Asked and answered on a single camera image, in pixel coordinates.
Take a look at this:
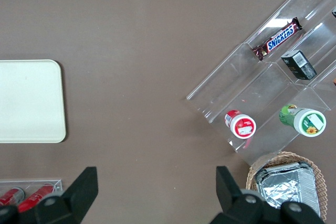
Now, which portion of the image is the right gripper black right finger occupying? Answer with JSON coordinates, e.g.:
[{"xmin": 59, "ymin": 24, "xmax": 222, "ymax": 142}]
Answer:
[{"xmin": 209, "ymin": 165, "xmax": 283, "ymax": 224}]

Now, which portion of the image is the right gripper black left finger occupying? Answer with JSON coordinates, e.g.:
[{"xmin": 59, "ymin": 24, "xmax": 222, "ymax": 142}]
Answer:
[{"xmin": 17, "ymin": 166, "xmax": 99, "ymax": 224}]

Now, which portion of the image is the light tan wicker basket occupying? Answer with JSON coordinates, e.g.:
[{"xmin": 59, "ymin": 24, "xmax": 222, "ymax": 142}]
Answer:
[{"xmin": 245, "ymin": 151, "xmax": 328, "ymax": 222}]

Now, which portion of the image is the cream rectangular serving tray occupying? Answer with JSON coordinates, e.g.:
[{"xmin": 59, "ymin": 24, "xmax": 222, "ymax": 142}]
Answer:
[{"xmin": 0, "ymin": 59, "xmax": 67, "ymax": 144}]

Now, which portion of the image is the clear acrylic bottle rack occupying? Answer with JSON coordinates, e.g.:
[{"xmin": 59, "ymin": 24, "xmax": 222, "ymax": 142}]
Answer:
[{"xmin": 0, "ymin": 179, "xmax": 63, "ymax": 201}]

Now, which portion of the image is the aluminium foil food container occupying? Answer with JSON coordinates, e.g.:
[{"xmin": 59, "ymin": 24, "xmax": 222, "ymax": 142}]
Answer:
[{"xmin": 254, "ymin": 160, "xmax": 321, "ymax": 218}]

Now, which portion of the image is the red snack cup white lid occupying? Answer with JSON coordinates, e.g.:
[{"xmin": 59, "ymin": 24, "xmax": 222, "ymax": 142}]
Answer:
[{"xmin": 224, "ymin": 110, "xmax": 257, "ymax": 140}]

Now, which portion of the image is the green snack cup white lid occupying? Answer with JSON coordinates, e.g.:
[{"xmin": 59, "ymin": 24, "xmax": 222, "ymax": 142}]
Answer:
[{"xmin": 278, "ymin": 104, "xmax": 327, "ymax": 138}]

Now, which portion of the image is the clear acrylic stepped display stand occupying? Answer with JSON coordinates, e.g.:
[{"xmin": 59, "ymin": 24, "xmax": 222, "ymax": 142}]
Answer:
[{"xmin": 185, "ymin": 0, "xmax": 336, "ymax": 167}]

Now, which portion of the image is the small black carton box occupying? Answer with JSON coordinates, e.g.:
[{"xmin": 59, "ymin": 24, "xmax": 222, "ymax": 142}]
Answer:
[{"xmin": 280, "ymin": 49, "xmax": 318, "ymax": 80}]

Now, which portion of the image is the Snickers chocolate bar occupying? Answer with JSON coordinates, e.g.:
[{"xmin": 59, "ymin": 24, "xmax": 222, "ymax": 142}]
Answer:
[{"xmin": 251, "ymin": 16, "xmax": 303, "ymax": 62}]

